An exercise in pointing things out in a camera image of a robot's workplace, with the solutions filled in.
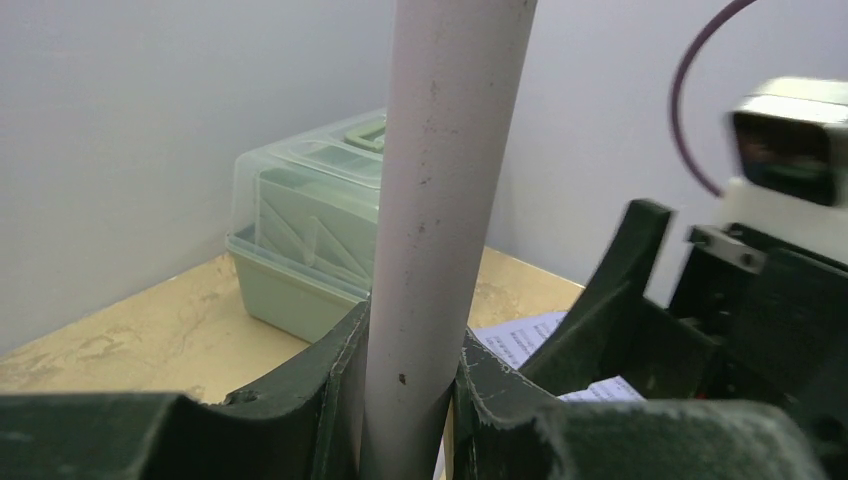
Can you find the white sheet music pages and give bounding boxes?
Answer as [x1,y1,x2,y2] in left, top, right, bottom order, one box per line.
[433,311,647,480]

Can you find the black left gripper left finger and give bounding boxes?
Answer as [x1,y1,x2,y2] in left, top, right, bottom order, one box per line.
[1,303,369,479]

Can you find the translucent green storage box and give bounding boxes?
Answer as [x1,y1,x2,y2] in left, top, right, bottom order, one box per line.
[225,109,386,343]

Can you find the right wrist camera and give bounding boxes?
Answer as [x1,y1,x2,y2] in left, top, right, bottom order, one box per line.
[715,76,848,246]

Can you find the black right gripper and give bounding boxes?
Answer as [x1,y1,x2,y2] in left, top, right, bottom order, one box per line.
[519,199,847,479]

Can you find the lilac perforated music stand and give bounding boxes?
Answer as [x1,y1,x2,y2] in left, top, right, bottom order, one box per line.
[359,1,537,479]

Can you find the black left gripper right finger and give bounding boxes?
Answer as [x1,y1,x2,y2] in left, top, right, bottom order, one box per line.
[452,333,826,479]

